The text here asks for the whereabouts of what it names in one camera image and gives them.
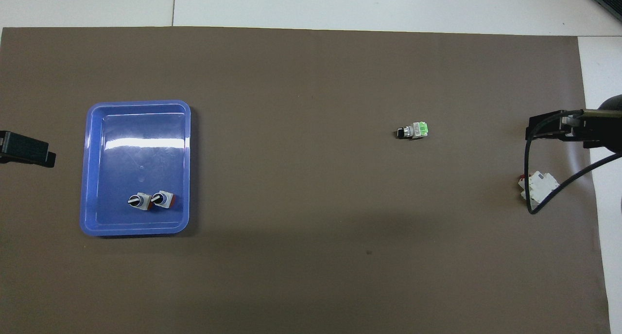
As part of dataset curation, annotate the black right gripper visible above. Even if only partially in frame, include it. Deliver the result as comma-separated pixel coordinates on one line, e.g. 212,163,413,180
525,95,622,150

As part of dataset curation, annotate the white circuit breaker red lever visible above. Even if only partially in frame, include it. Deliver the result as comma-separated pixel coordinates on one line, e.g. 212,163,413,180
518,171,560,204

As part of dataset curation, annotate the blue plastic tray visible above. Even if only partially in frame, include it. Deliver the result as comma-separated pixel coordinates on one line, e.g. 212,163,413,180
79,100,192,237

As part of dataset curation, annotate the brown table mat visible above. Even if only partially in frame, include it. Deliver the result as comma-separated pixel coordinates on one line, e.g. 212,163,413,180
0,27,611,334

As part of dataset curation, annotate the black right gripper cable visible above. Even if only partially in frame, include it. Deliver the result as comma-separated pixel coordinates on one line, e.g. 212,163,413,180
523,109,622,215

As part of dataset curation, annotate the selector switch with red block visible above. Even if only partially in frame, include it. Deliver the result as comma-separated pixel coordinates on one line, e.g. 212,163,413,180
127,192,154,212
150,190,177,211

